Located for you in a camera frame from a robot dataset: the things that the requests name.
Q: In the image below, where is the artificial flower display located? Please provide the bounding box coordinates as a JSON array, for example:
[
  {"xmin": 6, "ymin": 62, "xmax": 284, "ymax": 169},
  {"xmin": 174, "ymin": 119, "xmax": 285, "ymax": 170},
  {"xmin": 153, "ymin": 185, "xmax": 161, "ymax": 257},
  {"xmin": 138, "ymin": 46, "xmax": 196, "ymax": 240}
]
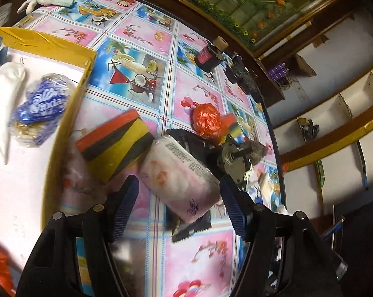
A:
[{"xmin": 143, "ymin": 0, "xmax": 352, "ymax": 50}]

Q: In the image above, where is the black device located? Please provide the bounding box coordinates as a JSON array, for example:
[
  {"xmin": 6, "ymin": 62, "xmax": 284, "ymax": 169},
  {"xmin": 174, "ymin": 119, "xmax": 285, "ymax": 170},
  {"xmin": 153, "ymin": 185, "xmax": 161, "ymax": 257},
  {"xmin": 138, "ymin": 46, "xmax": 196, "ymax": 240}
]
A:
[{"xmin": 225, "ymin": 54, "xmax": 264, "ymax": 102}]

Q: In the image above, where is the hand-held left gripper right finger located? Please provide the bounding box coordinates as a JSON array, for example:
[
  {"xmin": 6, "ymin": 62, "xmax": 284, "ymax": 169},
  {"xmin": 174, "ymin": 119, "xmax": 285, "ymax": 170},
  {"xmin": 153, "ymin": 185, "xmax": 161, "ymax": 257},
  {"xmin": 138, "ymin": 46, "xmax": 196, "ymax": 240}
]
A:
[{"xmin": 219, "ymin": 175, "xmax": 343, "ymax": 297}]

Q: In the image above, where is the yellow cardboard box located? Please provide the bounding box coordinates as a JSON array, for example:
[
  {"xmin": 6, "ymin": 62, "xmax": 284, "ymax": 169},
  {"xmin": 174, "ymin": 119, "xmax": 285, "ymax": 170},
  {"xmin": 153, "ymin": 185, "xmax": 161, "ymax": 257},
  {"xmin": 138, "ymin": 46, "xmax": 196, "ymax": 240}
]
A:
[{"xmin": 0, "ymin": 26, "xmax": 98, "ymax": 297}]

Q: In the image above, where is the grey steel wool scrubber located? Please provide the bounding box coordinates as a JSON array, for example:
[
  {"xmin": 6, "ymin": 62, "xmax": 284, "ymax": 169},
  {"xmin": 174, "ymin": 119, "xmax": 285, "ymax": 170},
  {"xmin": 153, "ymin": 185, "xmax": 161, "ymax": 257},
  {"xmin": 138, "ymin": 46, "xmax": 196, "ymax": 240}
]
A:
[{"xmin": 239, "ymin": 141, "xmax": 269, "ymax": 164}]

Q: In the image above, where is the pink tissue pack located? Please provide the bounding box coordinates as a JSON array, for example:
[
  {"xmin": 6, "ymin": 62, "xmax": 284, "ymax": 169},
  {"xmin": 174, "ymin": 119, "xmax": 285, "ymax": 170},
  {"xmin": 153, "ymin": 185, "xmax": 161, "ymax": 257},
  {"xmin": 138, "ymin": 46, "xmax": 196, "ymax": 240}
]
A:
[{"xmin": 138, "ymin": 135, "xmax": 221, "ymax": 225}]

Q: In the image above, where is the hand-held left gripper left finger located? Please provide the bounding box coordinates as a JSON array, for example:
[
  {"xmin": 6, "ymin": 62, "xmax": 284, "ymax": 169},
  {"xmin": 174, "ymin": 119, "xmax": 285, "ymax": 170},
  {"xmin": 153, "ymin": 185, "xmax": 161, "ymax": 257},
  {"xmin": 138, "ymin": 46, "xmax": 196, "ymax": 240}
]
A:
[{"xmin": 16, "ymin": 175, "xmax": 140, "ymax": 297}]

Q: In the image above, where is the white sock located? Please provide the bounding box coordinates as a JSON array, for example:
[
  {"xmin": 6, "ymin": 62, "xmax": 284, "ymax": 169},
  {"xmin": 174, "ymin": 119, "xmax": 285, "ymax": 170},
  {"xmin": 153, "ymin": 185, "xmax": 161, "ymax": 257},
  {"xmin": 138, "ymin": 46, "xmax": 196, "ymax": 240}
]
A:
[{"xmin": 0, "ymin": 61, "xmax": 27, "ymax": 165}]

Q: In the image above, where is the black foil packet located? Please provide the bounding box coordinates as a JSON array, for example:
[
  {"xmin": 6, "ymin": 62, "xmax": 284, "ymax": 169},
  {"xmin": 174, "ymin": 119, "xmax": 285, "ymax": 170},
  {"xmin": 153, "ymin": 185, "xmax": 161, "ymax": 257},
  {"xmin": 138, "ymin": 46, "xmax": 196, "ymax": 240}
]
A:
[{"xmin": 166, "ymin": 128, "xmax": 224, "ymax": 243}]

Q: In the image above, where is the black bottle with cork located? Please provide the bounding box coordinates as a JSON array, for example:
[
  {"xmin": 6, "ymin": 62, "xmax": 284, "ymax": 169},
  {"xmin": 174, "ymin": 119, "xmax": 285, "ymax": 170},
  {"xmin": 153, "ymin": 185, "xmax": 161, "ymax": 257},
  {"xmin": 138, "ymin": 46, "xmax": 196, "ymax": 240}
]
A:
[{"xmin": 194, "ymin": 36, "xmax": 229, "ymax": 72}]

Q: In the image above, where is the small rainbow striped sponge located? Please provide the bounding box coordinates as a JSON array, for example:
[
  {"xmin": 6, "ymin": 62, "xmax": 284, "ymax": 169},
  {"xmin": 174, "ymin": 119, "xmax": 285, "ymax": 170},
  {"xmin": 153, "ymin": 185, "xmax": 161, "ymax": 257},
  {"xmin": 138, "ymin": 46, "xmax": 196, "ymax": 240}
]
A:
[{"xmin": 224, "ymin": 121, "xmax": 246, "ymax": 140}]

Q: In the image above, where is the blue tissue packet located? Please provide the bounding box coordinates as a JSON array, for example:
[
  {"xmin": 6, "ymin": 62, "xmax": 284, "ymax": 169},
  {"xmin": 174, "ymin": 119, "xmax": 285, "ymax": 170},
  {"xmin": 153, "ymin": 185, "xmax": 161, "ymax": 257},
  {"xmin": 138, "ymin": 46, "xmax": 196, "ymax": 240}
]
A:
[{"xmin": 8, "ymin": 73, "xmax": 76, "ymax": 147}]

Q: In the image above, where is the red black yellow striped sponge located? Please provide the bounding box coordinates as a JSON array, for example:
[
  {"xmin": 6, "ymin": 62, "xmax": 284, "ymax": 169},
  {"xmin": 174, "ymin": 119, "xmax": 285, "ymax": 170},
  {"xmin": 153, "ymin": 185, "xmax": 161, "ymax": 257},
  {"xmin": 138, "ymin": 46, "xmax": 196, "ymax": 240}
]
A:
[{"xmin": 75, "ymin": 109, "xmax": 156, "ymax": 183}]

